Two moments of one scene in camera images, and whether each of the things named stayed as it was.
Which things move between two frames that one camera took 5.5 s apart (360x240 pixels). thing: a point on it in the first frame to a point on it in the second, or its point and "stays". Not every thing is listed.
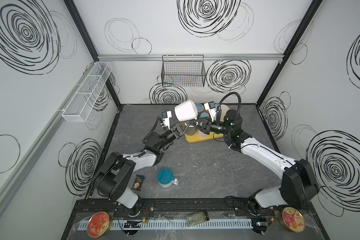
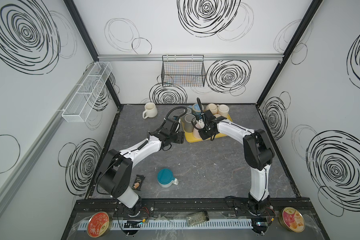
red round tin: (98, 223) stays
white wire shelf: (78, 109) stays
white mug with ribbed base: (186, 111) to (150, 110)
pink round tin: (292, 219) stays
